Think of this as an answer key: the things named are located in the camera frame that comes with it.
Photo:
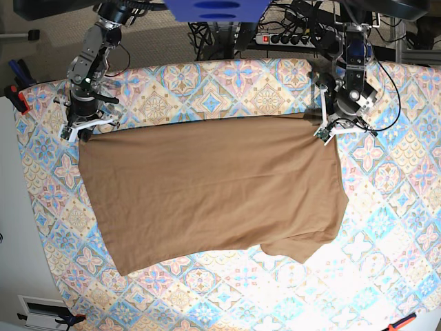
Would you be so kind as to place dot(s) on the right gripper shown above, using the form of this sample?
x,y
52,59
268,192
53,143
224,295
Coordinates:
x,y
94,113

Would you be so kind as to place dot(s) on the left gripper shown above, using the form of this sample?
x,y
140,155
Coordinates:
x,y
341,114

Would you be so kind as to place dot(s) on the brown t-shirt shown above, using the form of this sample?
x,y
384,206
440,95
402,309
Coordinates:
x,y
167,191

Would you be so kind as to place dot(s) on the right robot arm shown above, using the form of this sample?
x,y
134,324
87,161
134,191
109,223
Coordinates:
x,y
87,71

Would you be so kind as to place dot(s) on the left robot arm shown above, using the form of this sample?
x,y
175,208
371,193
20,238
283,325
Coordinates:
x,y
354,53

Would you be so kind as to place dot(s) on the white power strip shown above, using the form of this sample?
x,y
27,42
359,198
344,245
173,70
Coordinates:
x,y
273,39

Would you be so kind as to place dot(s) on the black orange clamp bottom left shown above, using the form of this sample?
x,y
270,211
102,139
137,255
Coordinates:
x,y
70,320

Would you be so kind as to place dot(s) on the white vent panel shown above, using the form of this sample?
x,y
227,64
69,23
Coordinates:
x,y
42,314

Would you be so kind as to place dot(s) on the orange black clamp bottom right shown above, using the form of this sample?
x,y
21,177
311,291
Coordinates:
x,y
401,323

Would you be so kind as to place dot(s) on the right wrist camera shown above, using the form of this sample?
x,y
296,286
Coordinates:
x,y
65,132

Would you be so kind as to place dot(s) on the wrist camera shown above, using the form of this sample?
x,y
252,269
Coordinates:
x,y
65,132
323,134

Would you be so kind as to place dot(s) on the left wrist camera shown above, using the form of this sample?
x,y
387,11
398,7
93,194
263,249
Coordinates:
x,y
323,134

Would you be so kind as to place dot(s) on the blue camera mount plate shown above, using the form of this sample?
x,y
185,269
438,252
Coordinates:
x,y
248,11

